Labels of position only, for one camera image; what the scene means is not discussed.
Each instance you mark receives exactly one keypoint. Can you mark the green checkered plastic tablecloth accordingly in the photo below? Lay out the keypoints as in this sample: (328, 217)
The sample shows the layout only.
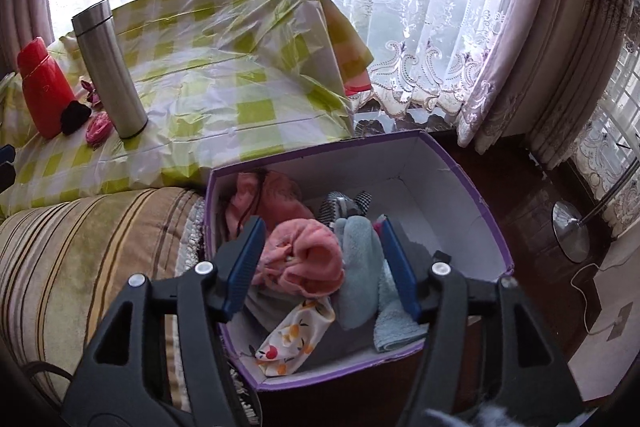
(225, 72)

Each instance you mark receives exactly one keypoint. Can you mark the pink scrunchie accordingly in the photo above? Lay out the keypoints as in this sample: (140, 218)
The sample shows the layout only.
(97, 128)

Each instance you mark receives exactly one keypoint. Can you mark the fruit print cloth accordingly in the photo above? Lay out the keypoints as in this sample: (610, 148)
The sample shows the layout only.
(290, 337)

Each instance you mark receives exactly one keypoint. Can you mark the chrome floor lamp stand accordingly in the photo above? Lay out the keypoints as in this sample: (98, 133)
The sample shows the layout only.
(570, 232)

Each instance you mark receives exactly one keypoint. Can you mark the striped sofa cushion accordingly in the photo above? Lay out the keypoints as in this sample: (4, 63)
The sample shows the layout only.
(75, 257)

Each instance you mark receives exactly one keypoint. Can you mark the light blue towel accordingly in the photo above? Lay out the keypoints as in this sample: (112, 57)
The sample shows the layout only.
(357, 277)

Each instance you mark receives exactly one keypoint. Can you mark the grey cloth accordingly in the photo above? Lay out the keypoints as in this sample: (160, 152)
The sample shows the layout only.
(345, 342)

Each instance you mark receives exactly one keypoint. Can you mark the stainless steel thermos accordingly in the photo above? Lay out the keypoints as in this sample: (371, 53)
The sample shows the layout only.
(107, 67)

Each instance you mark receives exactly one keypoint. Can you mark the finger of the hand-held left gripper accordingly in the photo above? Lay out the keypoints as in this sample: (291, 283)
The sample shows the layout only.
(5, 154)

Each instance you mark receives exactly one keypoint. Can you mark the wall outlet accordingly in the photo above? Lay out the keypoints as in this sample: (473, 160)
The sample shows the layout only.
(619, 322)

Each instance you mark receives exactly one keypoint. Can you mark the white checkered fabric pouch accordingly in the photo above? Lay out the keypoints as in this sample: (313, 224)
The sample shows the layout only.
(330, 207)

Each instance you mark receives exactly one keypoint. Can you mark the pink fleece cloth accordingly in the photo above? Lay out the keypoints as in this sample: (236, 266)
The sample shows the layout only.
(310, 257)

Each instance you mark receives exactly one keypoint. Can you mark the dried flower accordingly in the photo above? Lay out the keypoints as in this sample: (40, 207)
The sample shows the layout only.
(92, 97)

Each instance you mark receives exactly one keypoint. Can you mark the purple cardboard box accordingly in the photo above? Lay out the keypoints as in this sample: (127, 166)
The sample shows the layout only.
(450, 177)

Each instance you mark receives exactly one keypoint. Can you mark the white lace curtain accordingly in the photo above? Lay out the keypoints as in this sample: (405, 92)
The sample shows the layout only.
(615, 157)
(425, 57)

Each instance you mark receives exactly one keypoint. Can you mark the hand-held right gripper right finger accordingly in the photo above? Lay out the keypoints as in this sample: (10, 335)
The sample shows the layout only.
(400, 267)

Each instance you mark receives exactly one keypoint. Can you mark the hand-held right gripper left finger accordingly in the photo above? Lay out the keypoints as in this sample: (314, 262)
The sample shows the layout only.
(245, 267)

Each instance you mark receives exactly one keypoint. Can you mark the red bottle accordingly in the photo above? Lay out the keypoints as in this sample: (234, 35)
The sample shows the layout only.
(45, 87)

